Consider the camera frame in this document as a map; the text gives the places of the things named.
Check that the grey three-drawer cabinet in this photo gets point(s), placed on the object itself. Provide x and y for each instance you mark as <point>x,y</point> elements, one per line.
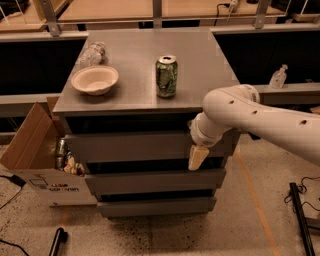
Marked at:
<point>133,105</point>

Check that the black floor stand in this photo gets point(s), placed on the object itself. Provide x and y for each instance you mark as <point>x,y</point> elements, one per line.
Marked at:
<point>61,236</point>
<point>306,238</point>

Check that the metal railing frame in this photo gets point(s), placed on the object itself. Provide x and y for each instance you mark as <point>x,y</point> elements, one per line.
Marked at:
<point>217,26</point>

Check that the cans inside cardboard box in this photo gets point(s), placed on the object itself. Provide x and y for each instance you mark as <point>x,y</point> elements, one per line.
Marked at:
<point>65,161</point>

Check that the grey bottom drawer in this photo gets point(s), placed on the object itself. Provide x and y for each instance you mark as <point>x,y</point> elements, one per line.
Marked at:
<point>156,207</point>

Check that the green soda can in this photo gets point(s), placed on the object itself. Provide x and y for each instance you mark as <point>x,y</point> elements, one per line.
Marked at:
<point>166,76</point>

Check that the open cardboard box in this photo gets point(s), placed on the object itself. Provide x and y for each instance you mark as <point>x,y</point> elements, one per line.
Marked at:
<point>31,156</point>

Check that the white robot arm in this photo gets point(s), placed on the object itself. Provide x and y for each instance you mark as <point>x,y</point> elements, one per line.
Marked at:
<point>239,107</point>

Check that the black floor stand right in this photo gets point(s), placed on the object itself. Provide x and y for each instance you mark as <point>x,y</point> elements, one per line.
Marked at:
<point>306,238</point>

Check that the black floor stand left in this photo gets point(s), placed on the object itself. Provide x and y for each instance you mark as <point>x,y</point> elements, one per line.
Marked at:
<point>61,236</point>

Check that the white power strip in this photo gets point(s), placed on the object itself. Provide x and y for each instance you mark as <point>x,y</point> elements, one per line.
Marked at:
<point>233,6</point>

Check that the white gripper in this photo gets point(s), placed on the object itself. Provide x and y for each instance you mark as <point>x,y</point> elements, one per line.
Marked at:
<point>199,137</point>

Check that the grey top drawer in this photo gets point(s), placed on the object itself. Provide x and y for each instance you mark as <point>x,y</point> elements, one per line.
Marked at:
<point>136,146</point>

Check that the crumpled clear plastic bottle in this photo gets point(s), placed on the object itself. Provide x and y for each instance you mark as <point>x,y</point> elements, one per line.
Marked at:
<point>93,55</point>

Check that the beige paper bowl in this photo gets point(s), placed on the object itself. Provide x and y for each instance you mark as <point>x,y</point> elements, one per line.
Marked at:
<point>95,80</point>

